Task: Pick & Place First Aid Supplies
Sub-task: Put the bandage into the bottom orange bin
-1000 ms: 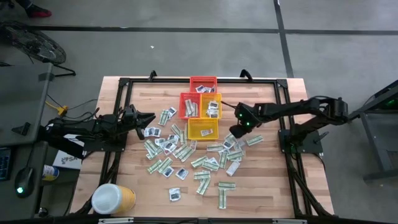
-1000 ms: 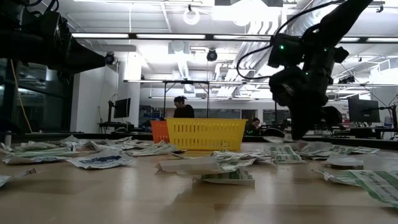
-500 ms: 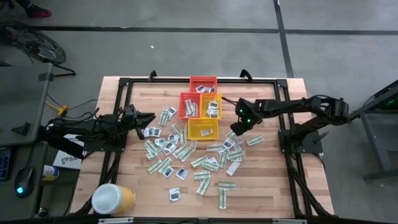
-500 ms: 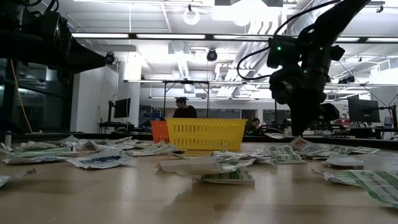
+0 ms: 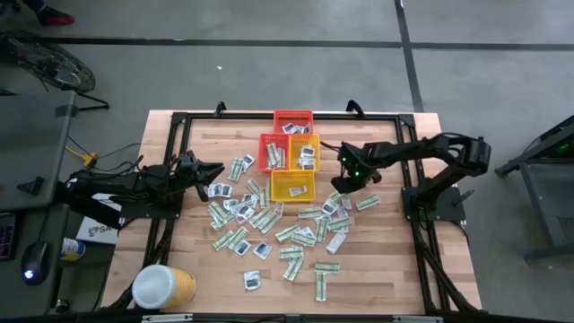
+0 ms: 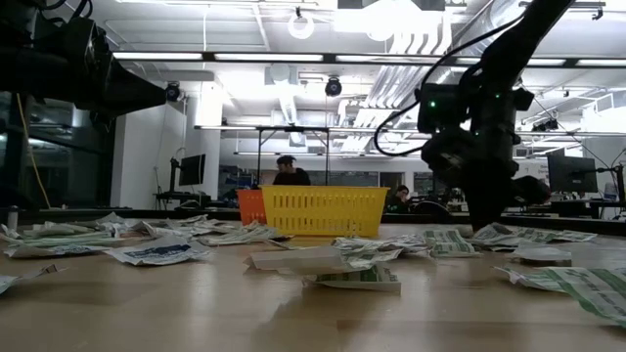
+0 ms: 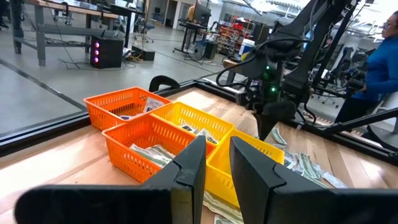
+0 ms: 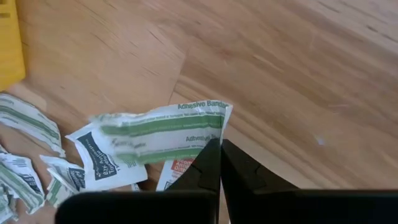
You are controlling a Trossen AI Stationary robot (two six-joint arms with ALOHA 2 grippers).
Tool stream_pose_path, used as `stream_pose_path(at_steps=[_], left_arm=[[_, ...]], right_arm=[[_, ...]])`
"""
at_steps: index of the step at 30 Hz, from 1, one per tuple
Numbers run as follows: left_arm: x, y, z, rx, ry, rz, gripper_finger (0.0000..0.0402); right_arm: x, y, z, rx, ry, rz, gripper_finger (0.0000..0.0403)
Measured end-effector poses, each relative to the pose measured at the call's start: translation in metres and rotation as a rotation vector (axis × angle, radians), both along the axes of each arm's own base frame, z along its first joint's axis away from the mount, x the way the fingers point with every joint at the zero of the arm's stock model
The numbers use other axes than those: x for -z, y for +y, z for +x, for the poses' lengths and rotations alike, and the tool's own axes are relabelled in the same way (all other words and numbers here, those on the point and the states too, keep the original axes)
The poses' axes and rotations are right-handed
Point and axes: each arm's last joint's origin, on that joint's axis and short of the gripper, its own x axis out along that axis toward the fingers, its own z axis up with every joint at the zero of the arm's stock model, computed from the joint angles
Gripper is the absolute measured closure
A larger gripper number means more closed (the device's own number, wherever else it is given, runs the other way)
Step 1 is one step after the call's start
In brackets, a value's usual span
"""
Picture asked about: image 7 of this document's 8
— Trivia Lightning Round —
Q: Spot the green striped bandage packet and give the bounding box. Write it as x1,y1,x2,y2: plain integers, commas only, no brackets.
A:
213,214,239,224
297,151,324,183
269,126,289,147
150,144,177,161
202,190,246,224
129,142,170,168

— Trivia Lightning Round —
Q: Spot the black computer tower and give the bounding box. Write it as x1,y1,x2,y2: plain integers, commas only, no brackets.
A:
90,35,125,70

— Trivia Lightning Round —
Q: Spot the grey metal workbench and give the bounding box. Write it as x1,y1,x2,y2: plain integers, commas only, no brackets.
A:
9,0,147,67

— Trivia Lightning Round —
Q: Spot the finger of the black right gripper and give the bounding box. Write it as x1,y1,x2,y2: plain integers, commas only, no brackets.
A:
254,107,274,141
271,101,297,125

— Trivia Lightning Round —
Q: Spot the black computer monitor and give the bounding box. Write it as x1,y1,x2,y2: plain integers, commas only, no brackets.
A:
192,2,213,26

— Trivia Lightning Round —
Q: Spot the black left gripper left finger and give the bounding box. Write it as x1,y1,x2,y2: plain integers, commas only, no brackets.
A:
14,135,207,224

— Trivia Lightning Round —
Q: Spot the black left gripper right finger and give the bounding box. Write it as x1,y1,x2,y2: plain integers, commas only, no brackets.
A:
229,136,398,224

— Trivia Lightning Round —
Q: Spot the orange plastic basket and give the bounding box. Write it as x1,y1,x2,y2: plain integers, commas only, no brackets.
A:
101,114,217,184
83,86,172,131

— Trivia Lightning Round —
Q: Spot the person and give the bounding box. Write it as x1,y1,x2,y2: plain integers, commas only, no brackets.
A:
186,1,200,22
335,11,398,125

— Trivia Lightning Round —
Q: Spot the black desk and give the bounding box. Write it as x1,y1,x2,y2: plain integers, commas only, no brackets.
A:
173,21,219,60

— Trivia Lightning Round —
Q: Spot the black clamp handle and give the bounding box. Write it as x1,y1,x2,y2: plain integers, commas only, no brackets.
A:
148,75,182,93

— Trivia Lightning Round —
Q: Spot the yellow plastic basket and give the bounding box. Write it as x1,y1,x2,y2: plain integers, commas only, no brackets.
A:
205,129,285,209
151,101,236,147

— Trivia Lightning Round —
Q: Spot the red parts shelf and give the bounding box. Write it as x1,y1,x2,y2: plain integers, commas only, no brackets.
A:
217,21,261,57

